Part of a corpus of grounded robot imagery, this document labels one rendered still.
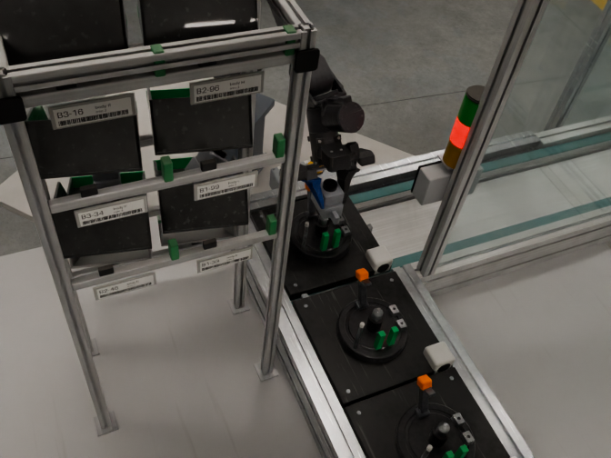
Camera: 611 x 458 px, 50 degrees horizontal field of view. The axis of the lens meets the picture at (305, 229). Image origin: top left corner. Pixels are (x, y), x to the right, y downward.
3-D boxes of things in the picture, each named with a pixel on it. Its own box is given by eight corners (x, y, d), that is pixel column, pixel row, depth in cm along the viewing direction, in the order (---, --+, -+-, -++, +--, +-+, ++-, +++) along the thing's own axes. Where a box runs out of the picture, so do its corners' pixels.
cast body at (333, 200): (310, 198, 137) (314, 174, 132) (328, 194, 139) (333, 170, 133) (326, 226, 132) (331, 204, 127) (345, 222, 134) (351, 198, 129)
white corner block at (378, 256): (363, 260, 144) (365, 249, 141) (381, 255, 145) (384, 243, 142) (372, 276, 141) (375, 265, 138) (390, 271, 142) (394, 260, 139)
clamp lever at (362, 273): (355, 301, 131) (355, 269, 127) (364, 298, 131) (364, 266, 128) (364, 311, 128) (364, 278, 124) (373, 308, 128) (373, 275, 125)
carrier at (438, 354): (292, 306, 134) (297, 270, 124) (393, 275, 142) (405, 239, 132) (342, 410, 120) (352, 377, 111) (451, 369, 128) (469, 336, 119)
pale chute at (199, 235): (158, 233, 138) (155, 212, 138) (220, 226, 141) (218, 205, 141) (160, 246, 111) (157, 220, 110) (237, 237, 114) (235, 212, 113)
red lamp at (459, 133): (444, 134, 118) (451, 113, 115) (467, 129, 120) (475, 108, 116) (458, 152, 116) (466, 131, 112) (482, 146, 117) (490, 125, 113)
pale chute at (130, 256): (85, 251, 133) (83, 229, 133) (152, 243, 136) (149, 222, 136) (69, 269, 106) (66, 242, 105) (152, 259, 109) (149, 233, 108)
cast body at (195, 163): (184, 169, 114) (206, 136, 113) (204, 181, 116) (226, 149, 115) (192, 185, 107) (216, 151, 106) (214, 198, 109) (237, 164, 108)
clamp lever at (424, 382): (415, 409, 117) (416, 376, 113) (425, 405, 117) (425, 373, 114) (425, 422, 114) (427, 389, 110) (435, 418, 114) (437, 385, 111)
